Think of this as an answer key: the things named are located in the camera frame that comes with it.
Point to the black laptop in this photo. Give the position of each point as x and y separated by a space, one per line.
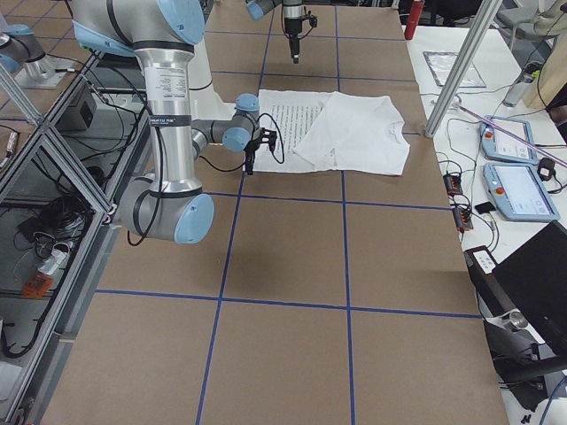
532 279

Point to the blue teach pendant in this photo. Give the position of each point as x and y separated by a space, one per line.
518 193
502 147

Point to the blue teach pendant near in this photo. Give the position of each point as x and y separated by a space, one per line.
518 193

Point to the aluminium frame post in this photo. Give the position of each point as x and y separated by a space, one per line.
467 52

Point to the white printed long-sleeve shirt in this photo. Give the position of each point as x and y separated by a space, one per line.
331 131

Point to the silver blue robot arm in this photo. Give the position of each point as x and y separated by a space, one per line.
168 204
293 16

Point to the red cylinder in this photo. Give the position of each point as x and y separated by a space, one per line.
414 16

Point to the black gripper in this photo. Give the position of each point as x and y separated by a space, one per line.
252 150
292 29

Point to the blue teach pendant far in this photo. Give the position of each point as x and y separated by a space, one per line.
502 147

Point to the long metal reaching stick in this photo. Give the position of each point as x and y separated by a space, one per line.
518 138

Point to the orange small device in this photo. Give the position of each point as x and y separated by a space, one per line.
36 286

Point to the silver water bottle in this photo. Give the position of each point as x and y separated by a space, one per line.
518 89

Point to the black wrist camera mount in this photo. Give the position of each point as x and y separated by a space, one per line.
268 137
311 19

